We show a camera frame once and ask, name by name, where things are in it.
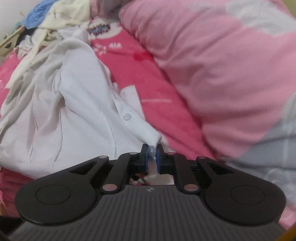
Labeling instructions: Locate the pink and grey quilt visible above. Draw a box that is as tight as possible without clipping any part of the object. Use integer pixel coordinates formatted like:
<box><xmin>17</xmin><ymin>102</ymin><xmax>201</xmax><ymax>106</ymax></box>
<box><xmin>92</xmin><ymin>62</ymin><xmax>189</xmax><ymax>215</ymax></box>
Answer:
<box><xmin>91</xmin><ymin>0</ymin><xmax>296</xmax><ymax>209</ymax></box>

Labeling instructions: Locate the pale pink small garment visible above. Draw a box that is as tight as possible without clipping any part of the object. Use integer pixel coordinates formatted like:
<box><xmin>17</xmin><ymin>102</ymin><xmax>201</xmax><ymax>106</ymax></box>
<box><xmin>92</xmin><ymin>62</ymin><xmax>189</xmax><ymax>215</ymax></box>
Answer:
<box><xmin>14</xmin><ymin>35</ymin><xmax>34</xmax><ymax>59</ymax></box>

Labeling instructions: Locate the white button shirt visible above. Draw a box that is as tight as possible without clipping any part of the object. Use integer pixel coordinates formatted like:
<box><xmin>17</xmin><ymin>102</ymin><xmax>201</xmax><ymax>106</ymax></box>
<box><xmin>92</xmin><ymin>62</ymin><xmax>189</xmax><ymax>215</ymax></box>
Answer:
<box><xmin>1</xmin><ymin>27</ymin><xmax>162</xmax><ymax>179</ymax></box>

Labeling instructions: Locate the cream knit sweater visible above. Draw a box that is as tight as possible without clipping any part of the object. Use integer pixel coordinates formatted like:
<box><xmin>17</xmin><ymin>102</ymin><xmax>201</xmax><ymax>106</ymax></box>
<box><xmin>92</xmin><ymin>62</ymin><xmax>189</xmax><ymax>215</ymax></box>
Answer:
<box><xmin>1</xmin><ymin>1</ymin><xmax>91</xmax><ymax>89</ymax></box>

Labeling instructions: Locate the pink patterned bed sheet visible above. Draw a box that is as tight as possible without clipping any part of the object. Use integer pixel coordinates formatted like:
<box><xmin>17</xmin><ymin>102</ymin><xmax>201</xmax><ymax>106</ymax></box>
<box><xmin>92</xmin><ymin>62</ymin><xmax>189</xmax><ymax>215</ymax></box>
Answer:
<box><xmin>0</xmin><ymin>17</ymin><xmax>296</xmax><ymax>230</ymax></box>

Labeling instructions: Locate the blue garment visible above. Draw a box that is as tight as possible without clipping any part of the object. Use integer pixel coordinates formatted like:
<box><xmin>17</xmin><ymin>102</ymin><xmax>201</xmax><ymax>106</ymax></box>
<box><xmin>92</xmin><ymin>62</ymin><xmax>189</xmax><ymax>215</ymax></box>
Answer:
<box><xmin>22</xmin><ymin>0</ymin><xmax>56</xmax><ymax>29</ymax></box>

